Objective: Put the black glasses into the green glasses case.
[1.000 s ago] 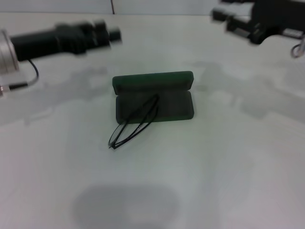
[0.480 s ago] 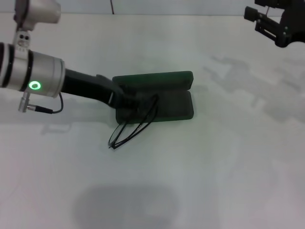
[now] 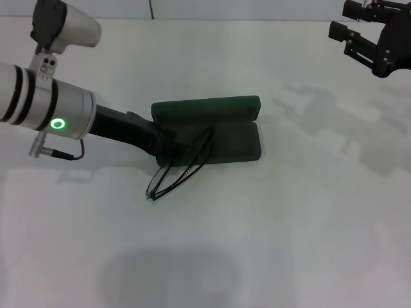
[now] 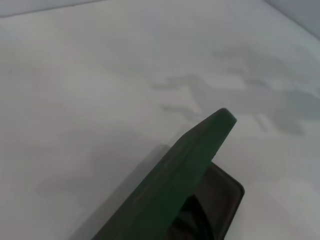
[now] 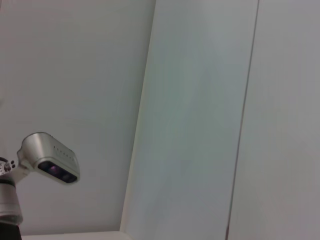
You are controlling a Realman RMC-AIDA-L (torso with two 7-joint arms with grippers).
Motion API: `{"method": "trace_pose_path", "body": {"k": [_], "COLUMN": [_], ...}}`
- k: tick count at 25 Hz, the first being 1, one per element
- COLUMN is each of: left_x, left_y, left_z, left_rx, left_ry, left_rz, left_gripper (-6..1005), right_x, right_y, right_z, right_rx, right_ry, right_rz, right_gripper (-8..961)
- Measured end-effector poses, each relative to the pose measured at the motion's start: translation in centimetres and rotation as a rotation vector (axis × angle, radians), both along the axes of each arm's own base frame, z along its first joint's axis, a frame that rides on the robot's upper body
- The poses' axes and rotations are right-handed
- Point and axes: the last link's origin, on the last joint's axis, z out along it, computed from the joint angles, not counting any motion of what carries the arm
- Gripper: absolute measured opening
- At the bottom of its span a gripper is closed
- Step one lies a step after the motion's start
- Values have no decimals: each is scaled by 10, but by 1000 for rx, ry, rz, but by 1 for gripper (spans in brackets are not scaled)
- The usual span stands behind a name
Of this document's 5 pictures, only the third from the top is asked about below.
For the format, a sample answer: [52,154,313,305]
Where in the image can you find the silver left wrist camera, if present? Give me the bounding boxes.
[27,0,103,86]

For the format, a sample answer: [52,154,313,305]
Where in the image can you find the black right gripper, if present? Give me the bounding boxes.
[328,0,411,79]

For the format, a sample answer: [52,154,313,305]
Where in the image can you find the black glasses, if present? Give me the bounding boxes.
[144,126,215,201]

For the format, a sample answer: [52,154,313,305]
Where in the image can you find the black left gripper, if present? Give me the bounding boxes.
[89,104,187,167]

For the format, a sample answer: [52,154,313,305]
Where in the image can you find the green glasses case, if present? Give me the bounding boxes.
[150,94,263,167]

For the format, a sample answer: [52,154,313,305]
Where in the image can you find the left gripper connector cable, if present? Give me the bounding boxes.
[29,133,85,160]

